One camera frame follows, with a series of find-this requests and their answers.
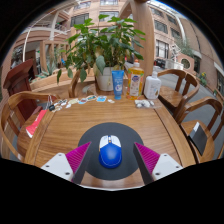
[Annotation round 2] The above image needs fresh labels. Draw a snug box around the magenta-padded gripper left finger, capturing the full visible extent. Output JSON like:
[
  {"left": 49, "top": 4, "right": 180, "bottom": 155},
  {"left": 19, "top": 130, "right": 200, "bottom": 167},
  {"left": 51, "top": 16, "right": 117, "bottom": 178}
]
[{"left": 40, "top": 141, "right": 95, "bottom": 185}]

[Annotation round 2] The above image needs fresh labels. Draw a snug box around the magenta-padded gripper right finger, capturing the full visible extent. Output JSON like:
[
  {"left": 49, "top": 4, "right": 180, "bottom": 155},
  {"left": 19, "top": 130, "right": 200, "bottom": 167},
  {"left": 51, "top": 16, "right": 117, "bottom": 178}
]
[{"left": 132, "top": 141, "right": 184, "bottom": 186}]

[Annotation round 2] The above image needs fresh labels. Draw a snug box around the blue and white computer mouse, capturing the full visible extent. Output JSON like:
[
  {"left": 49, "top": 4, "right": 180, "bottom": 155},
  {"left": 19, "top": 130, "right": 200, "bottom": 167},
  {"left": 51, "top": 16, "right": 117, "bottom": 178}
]
[{"left": 98, "top": 134, "right": 123, "bottom": 169}]

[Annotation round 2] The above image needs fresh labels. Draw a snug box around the dark grey round mouse pad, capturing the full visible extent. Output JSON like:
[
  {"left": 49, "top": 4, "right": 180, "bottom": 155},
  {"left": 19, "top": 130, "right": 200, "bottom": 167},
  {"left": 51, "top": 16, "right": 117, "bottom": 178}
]
[{"left": 77, "top": 122, "right": 145, "bottom": 182}]

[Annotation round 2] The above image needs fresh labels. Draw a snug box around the black box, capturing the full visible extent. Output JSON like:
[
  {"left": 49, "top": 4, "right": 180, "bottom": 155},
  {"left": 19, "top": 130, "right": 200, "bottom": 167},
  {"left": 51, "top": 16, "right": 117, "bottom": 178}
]
[{"left": 188, "top": 121, "right": 209, "bottom": 157}]

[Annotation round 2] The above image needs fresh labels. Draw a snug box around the red paper shopping bag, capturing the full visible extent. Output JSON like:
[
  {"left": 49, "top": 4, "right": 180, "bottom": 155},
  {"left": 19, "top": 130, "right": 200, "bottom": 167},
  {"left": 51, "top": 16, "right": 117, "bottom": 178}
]
[{"left": 25, "top": 94, "right": 54, "bottom": 139}]

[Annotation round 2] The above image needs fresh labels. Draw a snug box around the dark and white sticker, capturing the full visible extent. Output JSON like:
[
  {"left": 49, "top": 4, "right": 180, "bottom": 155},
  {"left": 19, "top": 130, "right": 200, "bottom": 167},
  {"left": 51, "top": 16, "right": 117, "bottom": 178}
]
[{"left": 54, "top": 99, "right": 69, "bottom": 107}]

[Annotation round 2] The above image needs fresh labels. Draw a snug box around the clear plastic packet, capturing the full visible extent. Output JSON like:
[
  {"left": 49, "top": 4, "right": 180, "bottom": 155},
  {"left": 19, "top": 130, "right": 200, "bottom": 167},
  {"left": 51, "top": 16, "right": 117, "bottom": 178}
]
[{"left": 134, "top": 98, "right": 156, "bottom": 109}]

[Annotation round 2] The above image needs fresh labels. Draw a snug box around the pale yellow sticker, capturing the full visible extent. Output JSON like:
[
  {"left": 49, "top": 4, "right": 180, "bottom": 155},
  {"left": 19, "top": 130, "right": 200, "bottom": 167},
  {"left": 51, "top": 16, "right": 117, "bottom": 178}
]
[{"left": 67, "top": 97, "right": 80, "bottom": 105}]

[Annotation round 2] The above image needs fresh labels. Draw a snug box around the white pump bottle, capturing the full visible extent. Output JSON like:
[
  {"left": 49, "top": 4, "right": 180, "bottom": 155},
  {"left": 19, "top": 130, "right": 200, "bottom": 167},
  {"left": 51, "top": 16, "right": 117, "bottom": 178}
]
[{"left": 143, "top": 70, "right": 162, "bottom": 100}]

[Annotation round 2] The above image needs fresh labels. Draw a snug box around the yellow dish soap bottle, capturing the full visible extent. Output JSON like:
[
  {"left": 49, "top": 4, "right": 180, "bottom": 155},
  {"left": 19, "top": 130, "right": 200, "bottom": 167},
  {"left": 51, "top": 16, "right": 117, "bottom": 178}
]
[{"left": 126, "top": 59, "right": 145, "bottom": 101}]

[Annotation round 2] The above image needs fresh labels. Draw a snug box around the blue squeeze tube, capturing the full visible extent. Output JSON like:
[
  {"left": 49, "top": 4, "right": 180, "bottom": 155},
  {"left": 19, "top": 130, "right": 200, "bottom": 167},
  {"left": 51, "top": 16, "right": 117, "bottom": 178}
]
[{"left": 111, "top": 69, "right": 125, "bottom": 101}]

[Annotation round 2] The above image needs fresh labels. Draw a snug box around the dark red wooden lectern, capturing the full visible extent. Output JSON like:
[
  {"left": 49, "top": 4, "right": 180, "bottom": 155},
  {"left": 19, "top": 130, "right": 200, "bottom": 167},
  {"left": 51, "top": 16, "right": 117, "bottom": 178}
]
[{"left": 2, "top": 58, "right": 43, "bottom": 116}]

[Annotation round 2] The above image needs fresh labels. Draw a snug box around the dark bust statue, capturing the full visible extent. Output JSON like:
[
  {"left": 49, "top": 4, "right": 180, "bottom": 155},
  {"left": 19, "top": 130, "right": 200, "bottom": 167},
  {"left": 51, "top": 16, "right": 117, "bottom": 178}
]
[{"left": 10, "top": 49, "right": 24, "bottom": 69}]

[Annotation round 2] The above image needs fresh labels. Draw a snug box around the green plant in white pot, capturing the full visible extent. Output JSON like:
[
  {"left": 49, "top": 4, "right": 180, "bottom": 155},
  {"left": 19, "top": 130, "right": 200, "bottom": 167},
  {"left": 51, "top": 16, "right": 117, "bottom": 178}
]
[{"left": 56, "top": 13, "right": 147, "bottom": 92}]

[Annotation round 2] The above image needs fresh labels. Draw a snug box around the white statue on pedestal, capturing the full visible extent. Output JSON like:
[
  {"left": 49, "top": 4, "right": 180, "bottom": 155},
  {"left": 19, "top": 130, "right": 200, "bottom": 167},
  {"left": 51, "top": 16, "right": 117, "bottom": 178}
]
[{"left": 166, "top": 43, "right": 185, "bottom": 70}]

